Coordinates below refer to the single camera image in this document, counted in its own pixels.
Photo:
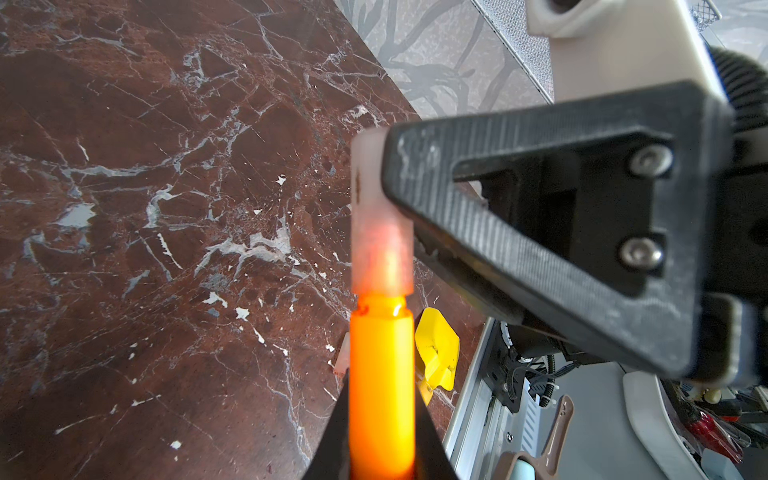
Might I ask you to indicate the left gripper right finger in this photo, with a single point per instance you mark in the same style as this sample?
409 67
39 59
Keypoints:
431 461

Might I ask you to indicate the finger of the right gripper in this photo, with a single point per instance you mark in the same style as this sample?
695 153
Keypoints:
596 216

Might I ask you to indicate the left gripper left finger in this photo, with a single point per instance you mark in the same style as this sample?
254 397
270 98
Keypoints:
332 458

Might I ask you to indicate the orange marker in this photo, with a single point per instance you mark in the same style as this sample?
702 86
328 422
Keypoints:
381 419

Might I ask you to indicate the yellow toy shovel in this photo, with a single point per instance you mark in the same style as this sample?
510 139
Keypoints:
438 347

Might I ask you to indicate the aluminium front rail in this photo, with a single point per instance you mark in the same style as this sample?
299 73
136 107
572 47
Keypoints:
483 427

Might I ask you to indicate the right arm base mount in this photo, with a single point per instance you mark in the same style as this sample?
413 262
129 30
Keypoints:
510 372

